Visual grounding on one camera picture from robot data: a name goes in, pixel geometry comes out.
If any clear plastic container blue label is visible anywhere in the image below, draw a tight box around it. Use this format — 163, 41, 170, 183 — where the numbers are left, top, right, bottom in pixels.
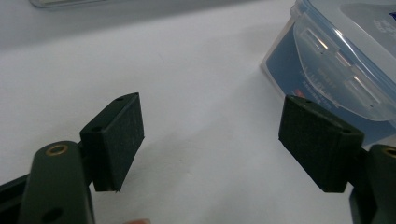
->
261, 0, 396, 147

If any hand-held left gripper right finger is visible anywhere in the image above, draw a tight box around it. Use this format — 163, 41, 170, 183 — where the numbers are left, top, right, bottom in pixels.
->
277, 94, 396, 224

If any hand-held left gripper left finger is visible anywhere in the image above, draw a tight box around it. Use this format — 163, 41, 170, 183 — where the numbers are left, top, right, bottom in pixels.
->
17, 91, 146, 224

